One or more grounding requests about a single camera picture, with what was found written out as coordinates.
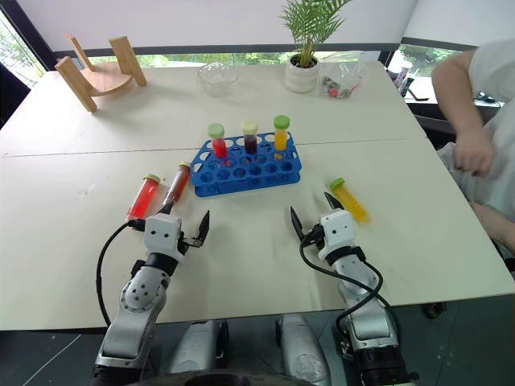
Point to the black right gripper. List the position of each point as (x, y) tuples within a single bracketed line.
[(316, 236)]

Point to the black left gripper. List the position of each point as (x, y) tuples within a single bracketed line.
[(189, 242)]

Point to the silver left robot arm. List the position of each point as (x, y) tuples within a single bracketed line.
[(137, 297)]

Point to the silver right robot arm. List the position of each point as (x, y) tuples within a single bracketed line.
[(362, 281)]

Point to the person's bare forearm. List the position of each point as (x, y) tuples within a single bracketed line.
[(454, 88)]

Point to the dark red tube pale cap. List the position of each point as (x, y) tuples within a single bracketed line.
[(179, 183), (250, 138)]

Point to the orange tube green cap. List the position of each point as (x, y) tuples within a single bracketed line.
[(352, 201), (281, 134)]

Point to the red tube green cap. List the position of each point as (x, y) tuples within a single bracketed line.
[(219, 142), (144, 197)]

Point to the blue test tube rack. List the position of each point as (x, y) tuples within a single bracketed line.
[(249, 173)]

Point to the person's bare hand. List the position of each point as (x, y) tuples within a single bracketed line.
[(475, 154)]

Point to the silver rounded robot leg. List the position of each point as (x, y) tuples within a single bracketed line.
[(301, 350), (197, 347)]

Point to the clear plastic bag with parts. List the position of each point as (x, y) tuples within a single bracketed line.
[(342, 82)]

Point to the white plant pot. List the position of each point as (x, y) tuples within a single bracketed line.
[(301, 76)]

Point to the clear glass bowl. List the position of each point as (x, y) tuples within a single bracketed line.
[(217, 78)]

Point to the black chair caster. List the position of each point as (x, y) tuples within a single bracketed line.
[(433, 310)]

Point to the items on window sill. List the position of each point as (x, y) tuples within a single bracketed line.
[(408, 82)]

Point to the wooden stool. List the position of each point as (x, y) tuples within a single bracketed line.
[(102, 78)]

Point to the green palm plant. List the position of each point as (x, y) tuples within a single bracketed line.
[(311, 24)]

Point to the person's white clothed body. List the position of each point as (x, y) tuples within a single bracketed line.
[(499, 132)]

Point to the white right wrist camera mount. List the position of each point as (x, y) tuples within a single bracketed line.
[(338, 231)]

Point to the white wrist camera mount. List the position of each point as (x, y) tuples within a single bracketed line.
[(161, 235), (338, 231)]

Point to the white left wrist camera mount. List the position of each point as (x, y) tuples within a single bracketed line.
[(161, 235)]

